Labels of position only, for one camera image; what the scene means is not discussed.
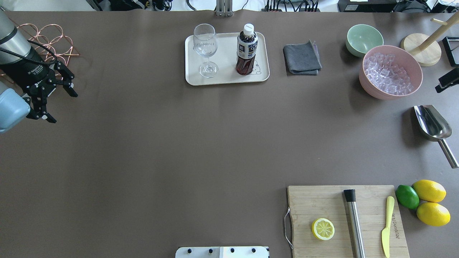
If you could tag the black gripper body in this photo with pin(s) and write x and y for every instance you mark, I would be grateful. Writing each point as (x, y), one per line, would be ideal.
(25, 72)

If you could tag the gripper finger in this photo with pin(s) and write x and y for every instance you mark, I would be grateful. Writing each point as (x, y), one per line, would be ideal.
(69, 87)
(46, 116)

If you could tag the copper wire bottle basket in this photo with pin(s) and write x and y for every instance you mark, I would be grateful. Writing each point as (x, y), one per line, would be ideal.
(50, 41)

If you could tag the tea bottle white cap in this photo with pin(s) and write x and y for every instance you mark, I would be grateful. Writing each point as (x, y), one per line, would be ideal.
(247, 42)

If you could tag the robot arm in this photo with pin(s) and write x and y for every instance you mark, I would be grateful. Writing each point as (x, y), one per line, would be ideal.
(13, 109)

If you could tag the clear wine glass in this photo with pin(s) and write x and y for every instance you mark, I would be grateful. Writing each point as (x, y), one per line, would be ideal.
(206, 45)

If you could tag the cream rabbit tray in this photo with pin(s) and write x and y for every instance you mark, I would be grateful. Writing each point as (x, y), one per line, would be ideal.
(226, 59)

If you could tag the grey folded cloth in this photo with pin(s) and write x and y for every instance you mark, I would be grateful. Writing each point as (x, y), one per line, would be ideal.
(302, 59)

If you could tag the wooden cutting board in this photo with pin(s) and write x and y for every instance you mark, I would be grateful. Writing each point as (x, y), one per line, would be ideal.
(308, 203)

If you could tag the half lemon slice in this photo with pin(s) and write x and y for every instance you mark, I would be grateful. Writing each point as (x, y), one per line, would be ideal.
(323, 229)

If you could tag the green bowl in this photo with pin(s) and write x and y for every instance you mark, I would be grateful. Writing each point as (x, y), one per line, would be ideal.
(361, 38)

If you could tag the steel cylinder muddler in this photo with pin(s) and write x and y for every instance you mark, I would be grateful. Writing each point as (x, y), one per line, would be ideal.
(356, 232)

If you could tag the pink bowl with ice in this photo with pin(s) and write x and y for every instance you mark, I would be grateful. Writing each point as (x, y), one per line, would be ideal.
(389, 73)

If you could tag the yellow plastic knife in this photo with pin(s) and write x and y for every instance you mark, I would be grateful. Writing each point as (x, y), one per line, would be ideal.
(385, 233)

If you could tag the green lime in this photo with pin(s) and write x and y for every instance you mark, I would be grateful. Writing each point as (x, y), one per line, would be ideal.
(407, 197)

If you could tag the wooden glass stand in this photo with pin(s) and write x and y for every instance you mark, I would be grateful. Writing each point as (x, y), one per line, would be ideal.
(425, 48)

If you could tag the steel ice scoop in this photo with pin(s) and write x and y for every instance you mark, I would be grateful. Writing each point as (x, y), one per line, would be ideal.
(436, 129)

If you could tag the yellow lemon upper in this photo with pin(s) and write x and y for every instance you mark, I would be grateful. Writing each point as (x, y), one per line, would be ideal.
(429, 190)

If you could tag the yellow lemon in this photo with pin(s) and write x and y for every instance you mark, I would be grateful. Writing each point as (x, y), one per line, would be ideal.
(433, 214)
(429, 190)

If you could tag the metal glass rack tray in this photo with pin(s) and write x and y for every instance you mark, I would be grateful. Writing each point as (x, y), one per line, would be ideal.
(451, 46)

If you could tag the yellow lemon lower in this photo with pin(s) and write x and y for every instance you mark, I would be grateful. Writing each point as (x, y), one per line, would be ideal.
(433, 214)

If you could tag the aluminium frame post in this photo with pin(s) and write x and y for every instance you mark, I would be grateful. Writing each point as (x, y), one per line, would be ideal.
(224, 8)

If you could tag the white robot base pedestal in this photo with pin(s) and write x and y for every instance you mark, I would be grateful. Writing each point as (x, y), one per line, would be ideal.
(236, 251)

